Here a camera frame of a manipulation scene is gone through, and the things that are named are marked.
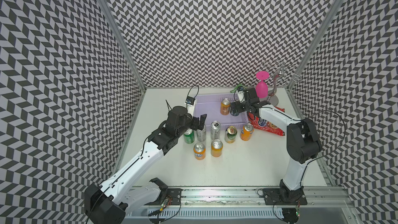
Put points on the orange fanta can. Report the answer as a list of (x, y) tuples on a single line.
[(246, 132), (199, 151)]

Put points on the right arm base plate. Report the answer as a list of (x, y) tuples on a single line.
[(282, 196)]

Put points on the white monster can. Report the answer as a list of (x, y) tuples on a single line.
[(201, 135), (215, 128)]

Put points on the chrome glass holder stand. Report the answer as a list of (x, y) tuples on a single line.
[(280, 71)]

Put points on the red candy bag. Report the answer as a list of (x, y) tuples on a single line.
[(264, 125)]

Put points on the lavender plastic basket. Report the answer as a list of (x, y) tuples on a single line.
[(210, 104)]

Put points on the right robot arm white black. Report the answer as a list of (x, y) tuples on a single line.
[(302, 143)]

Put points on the orange soda can back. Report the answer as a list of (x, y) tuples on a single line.
[(225, 106)]

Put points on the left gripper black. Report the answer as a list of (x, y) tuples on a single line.
[(195, 120)]

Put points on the green soda can silver top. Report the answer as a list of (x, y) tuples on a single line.
[(189, 136)]

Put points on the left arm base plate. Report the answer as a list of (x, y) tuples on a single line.
[(172, 194)]

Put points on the green can gold top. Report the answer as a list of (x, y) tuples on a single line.
[(231, 134)]

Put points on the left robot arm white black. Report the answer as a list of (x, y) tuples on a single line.
[(110, 201)]

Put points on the aluminium mounting rail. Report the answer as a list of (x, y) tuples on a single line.
[(246, 205)]

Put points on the green snack packet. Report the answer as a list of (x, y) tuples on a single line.
[(238, 87)]

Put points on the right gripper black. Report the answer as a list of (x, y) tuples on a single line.
[(238, 104)]

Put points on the orange schweppes can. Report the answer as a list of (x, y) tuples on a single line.
[(216, 148)]

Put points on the pink wine glass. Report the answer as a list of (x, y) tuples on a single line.
[(262, 87)]

